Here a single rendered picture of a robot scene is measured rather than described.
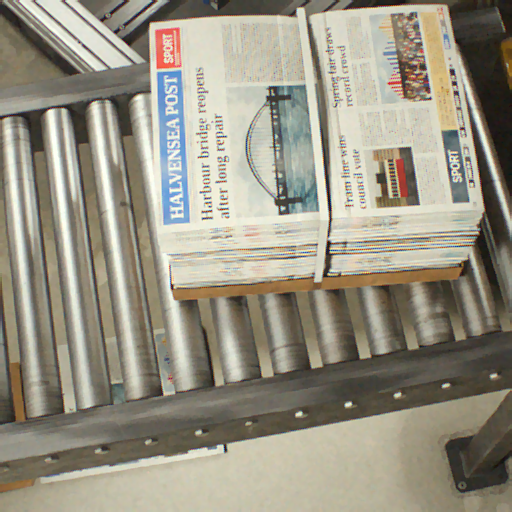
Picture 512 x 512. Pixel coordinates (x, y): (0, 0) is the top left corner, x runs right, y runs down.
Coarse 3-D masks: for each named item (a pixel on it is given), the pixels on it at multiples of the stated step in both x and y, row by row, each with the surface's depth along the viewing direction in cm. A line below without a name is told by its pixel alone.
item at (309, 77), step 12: (300, 12) 130; (300, 24) 129; (300, 36) 128; (312, 72) 126; (312, 84) 125; (312, 96) 124; (312, 108) 123; (312, 120) 123; (312, 132) 122; (324, 180) 121; (324, 192) 120; (324, 204) 120; (324, 216) 119
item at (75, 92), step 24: (456, 24) 157; (480, 24) 157; (480, 48) 159; (96, 72) 154; (120, 72) 154; (144, 72) 154; (480, 72) 166; (0, 96) 153; (24, 96) 153; (48, 96) 153; (72, 96) 153; (96, 96) 153; (120, 96) 153; (120, 120) 159
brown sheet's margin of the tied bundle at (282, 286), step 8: (280, 280) 136; (288, 280) 136; (200, 288) 136; (208, 288) 136; (216, 288) 136; (224, 288) 136; (232, 288) 137; (240, 288) 137; (248, 288) 137; (256, 288) 138; (264, 288) 138; (272, 288) 138; (280, 288) 138; (288, 288) 139; (176, 296) 138; (184, 296) 138; (192, 296) 139; (200, 296) 139; (208, 296) 139; (216, 296) 139; (224, 296) 140
